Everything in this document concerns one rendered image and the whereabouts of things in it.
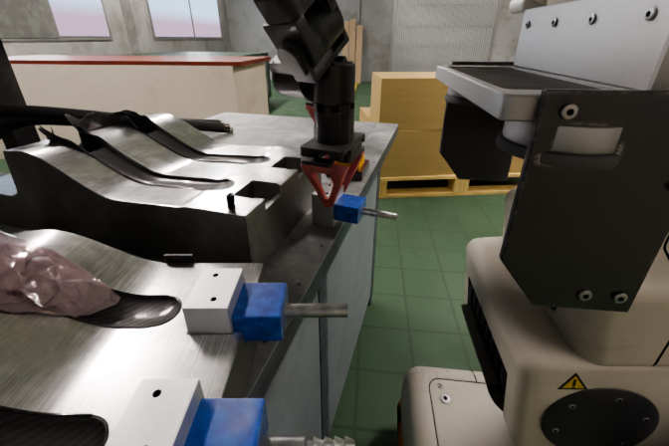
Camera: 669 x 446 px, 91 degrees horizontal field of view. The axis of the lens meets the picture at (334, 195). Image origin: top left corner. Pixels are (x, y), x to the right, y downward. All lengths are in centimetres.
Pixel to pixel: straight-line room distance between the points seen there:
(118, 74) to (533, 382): 335
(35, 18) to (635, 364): 137
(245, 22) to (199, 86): 712
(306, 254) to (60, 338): 27
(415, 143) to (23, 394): 227
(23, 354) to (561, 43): 50
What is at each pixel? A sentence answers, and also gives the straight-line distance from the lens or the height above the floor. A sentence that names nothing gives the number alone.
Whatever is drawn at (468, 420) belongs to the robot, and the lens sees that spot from 97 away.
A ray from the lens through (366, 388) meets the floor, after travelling 130.
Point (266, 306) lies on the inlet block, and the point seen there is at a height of 87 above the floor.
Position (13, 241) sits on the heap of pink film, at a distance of 41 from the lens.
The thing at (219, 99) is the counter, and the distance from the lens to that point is 301.
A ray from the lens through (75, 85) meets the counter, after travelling 372.
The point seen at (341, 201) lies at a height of 84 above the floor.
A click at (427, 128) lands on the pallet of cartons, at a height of 51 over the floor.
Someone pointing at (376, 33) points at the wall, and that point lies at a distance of 949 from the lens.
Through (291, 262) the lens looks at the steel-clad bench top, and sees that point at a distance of 46.
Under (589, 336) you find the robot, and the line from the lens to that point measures 39.
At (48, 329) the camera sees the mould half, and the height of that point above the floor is 87.
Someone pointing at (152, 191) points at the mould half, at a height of 88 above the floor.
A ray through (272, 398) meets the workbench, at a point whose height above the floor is 60.
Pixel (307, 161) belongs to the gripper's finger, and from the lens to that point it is 47.
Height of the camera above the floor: 107
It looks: 25 degrees down
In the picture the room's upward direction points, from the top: straight up
